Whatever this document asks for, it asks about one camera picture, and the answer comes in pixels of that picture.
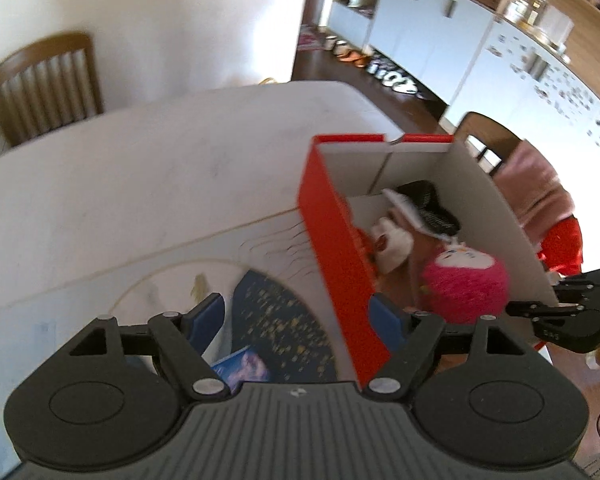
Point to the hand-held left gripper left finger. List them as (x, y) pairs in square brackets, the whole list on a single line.
[(207, 320)]

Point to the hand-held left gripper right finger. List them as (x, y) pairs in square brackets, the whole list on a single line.
[(387, 320)]

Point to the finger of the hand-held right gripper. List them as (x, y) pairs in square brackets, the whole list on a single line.
[(540, 309), (590, 280)]

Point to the blue booklet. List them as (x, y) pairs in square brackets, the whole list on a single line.
[(242, 367)]

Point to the red white cardboard box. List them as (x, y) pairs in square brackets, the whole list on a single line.
[(340, 260)]

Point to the pink plush toy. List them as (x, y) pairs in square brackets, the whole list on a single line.
[(465, 285)]

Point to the red cloth on chair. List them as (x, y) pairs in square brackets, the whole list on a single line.
[(562, 245)]

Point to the printed table mat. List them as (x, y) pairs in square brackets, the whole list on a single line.
[(280, 320)]

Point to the white plush toy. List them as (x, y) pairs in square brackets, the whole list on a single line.
[(392, 245)]

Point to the red fabric bag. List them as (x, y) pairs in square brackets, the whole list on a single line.
[(366, 247)]

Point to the pink towel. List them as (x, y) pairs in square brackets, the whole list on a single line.
[(535, 190)]

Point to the black dotted glove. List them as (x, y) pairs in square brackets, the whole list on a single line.
[(430, 210)]

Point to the wooden chair with towel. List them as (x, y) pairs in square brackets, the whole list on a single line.
[(480, 130)]

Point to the white sticker-covered cabinet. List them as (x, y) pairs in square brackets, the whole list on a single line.
[(540, 100)]

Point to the row of shoes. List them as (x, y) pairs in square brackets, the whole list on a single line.
[(380, 67)]

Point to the steel container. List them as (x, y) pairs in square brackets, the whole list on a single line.
[(525, 7)]

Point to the wooden slat-back chair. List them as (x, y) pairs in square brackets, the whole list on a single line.
[(45, 85)]

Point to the white plain cabinet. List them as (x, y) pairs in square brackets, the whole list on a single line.
[(415, 35)]

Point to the patterned pink rug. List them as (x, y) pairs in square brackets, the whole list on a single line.
[(310, 40)]

